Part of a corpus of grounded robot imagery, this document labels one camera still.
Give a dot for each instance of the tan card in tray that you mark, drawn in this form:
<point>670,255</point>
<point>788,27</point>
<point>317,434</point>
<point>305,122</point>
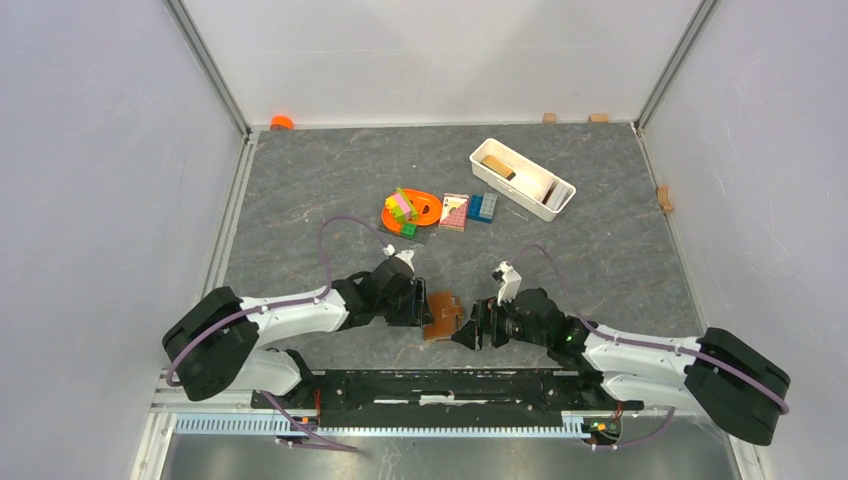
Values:
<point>499,167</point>

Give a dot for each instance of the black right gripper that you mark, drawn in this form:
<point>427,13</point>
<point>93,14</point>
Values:
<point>484,319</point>

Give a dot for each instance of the green building block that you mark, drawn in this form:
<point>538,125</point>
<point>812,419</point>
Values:
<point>408,230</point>

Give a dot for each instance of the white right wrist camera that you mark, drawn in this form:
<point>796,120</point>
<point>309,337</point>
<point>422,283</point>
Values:
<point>509,281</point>

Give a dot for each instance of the orange tape roll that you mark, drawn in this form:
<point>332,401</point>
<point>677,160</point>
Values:
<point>281,122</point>

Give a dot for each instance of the red playing card box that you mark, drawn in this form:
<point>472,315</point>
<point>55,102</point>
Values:
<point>454,211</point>

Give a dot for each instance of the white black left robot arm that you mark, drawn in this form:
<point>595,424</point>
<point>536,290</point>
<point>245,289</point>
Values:
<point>226,341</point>

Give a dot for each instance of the blue grey building block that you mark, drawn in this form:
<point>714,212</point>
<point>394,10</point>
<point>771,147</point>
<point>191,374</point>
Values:
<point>482,208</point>

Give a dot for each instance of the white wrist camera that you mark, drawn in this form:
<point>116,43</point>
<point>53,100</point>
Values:
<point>405,256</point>
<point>509,281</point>

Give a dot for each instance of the pink yellow green block stack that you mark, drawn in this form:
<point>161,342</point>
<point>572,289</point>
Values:
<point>400,207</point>

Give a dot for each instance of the curved wooden piece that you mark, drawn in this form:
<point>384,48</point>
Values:
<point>664,200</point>

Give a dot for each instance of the brown leather card holder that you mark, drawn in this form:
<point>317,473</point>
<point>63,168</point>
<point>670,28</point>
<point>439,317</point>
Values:
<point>447,313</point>

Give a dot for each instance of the stack of white cards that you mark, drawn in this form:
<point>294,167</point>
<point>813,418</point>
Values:
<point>556,195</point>

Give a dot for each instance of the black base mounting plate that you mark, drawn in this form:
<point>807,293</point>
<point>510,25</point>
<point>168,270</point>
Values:
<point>524,397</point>

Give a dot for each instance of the white rectangular plastic tray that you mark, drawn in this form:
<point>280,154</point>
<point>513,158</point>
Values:
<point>528,187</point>

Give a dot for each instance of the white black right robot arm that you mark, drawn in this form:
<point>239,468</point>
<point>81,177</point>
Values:
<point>716,374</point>

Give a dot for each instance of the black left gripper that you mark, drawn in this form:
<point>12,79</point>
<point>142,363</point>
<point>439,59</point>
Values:
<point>417,312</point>

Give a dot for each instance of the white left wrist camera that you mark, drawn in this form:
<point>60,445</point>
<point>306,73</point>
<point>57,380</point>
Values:
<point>405,256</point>

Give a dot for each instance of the dark grey block baseplate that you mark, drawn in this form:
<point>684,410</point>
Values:
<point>422,236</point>

